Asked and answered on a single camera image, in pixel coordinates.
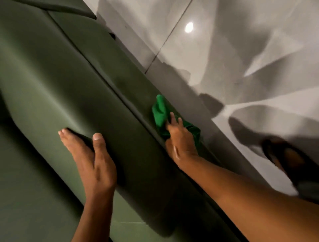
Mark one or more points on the person's left hand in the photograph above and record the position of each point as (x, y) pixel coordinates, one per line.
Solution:
(97, 169)

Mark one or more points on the person's right hand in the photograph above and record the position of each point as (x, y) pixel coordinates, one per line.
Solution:
(182, 144)

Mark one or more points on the person's right thumb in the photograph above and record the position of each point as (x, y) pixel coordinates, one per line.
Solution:
(170, 148)

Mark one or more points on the person's left thumb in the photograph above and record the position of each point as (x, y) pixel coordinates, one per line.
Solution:
(99, 144)

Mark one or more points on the green cleaning cloth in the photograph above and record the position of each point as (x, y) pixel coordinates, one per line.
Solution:
(159, 112)

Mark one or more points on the olive green sofa cushion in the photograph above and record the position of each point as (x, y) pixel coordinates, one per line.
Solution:
(62, 87)
(62, 6)

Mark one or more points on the person's left forearm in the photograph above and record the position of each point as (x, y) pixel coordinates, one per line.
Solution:
(96, 217)

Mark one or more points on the person's right forearm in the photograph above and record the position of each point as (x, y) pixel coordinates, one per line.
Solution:
(249, 199)

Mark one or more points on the black sandal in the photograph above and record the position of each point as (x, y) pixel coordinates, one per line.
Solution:
(271, 147)

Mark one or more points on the person's right foot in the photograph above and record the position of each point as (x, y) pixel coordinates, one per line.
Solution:
(290, 158)

